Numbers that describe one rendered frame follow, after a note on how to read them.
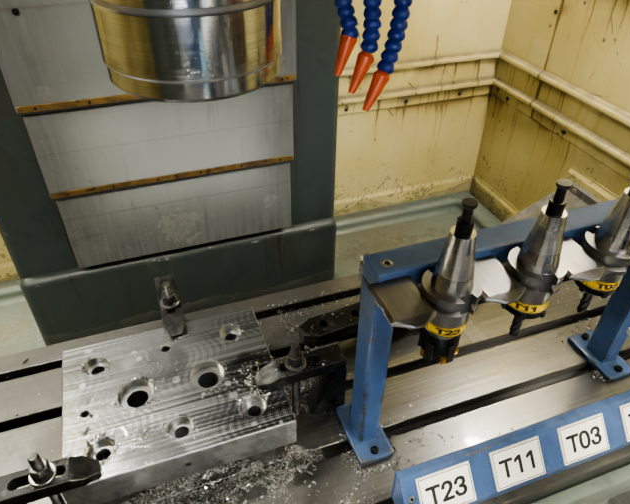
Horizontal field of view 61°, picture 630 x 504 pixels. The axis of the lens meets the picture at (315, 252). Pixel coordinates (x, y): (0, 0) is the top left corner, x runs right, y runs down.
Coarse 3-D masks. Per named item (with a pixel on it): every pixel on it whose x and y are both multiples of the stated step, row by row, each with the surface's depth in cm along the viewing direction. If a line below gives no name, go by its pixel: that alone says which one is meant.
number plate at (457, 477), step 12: (456, 468) 70; (468, 468) 70; (420, 480) 68; (432, 480) 69; (444, 480) 69; (456, 480) 69; (468, 480) 70; (420, 492) 68; (432, 492) 68; (444, 492) 69; (456, 492) 69; (468, 492) 70
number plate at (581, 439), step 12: (588, 420) 75; (600, 420) 76; (564, 432) 74; (576, 432) 75; (588, 432) 75; (600, 432) 76; (564, 444) 74; (576, 444) 75; (588, 444) 75; (600, 444) 76; (564, 456) 74; (576, 456) 75; (588, 456) 75
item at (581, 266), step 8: (568, 240) 65; (568, 248) 64; (576, 248) 64; (568, 256) 62; (576, 256) 62; (584, 256) 62; (592, 256) 62; (568, 264) 61; (576, 264) 61; (584, 264) 61; (592, 264) 61; (600, 264) 61; (568, 272) 60; (576, 272) 60; (584, 272) 60; (592, 272) 60; (600, 272) 60; (584, 280) 60; (592, 280) 60
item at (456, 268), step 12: (456, 240) 52; (468, 240) 52; (444, 252) 54; (456, 252) 53; (468, 252) 53; (444, 264) 54; (456, 264) 53; (468, 264) 54; (432, 276) 57; (444, 276) 55; (456, 276) 54; (468, 276) 54; (444, 288) 55; (456, 288) 55; (468, 288) 55
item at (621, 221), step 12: (624, 192) 59; (624, 204) 59; (612, 216) 61; (624, 216) 59; (600, 228) 63; (612, 228) 61; (624, 228) 60; (600, 240) 62; (612, 240) 61; (624, 240) 61; (624, 252) 61
